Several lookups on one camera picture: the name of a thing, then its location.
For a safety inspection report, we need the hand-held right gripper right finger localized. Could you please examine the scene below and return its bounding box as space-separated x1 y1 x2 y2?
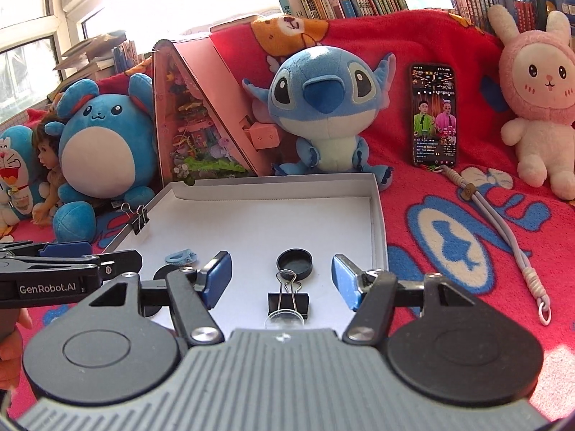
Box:
331 254 495 346

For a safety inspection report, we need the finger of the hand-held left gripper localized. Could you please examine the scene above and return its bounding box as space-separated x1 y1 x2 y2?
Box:
0 241 93 258
0 250 143 281

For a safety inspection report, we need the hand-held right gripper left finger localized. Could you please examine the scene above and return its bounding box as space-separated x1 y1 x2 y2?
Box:
67 251 233 346

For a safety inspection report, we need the light blue clip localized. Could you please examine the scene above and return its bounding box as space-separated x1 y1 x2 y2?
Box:
165 248 199 265

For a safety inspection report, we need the large black round lid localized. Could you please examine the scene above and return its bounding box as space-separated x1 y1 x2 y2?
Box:
276 249 314 280

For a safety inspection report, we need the black binder clip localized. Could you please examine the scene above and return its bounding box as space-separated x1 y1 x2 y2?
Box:
120 203 150 235
267 269 311 321

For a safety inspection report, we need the clear plastic dome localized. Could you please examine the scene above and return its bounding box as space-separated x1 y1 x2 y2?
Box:
264 310 304 330

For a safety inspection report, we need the shallow white cardboard box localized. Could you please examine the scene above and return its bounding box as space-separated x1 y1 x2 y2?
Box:
101 172 390 330

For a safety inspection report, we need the person's left hand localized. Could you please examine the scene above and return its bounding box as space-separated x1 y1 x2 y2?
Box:
0 310 33 391

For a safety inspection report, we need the brown-haired doll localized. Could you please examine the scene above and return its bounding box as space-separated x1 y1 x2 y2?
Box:
31 117 68 225

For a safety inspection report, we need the blue robot cat plush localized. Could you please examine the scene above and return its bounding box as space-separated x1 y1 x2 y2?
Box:
0 126 41 236

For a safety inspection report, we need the round blue plush toy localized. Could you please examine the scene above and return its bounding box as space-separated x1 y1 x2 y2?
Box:
53 73 158 243

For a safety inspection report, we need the small pink cube figure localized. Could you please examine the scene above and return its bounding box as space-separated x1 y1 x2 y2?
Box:
246 123 279 152

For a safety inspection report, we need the blue big-eared alien plush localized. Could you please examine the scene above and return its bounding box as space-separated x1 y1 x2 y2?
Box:
243 47 397 191

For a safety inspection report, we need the black smartphone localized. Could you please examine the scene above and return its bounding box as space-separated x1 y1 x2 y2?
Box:
410 63 459 168

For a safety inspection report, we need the pink triangular toy house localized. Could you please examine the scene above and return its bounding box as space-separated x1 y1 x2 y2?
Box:
151 38 281 188

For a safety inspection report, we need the stack of papers and books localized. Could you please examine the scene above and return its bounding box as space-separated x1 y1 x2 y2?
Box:
47 31 151 102

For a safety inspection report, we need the window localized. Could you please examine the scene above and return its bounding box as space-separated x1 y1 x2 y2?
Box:
0 0 113 122

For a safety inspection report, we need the pink rabbit plush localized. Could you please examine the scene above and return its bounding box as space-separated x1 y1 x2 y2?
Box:
487 4 575 200

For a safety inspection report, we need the grey phone lanyard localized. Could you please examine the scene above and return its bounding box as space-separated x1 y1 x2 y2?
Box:
424 164 552 325

